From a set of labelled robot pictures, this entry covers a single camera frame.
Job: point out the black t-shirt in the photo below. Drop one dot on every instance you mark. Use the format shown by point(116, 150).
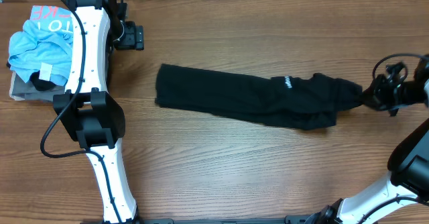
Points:
point(280, 101)

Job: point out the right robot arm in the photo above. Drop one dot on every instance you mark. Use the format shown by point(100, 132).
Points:
point(406, 181)

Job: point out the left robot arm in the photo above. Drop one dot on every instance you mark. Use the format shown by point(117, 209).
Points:
point(89, 114)

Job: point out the grey folded garment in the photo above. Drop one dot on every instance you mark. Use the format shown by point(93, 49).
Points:
point(30, 93)

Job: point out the beige folded garment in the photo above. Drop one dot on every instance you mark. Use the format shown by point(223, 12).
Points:
point(16, 87)

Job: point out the light blue printed t-shirt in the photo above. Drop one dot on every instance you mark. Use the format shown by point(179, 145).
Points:
point(44, 45)

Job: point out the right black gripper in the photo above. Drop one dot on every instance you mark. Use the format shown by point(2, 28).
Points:
point(373, 95)

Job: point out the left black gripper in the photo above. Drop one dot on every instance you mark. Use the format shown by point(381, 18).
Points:
point(129, 41)

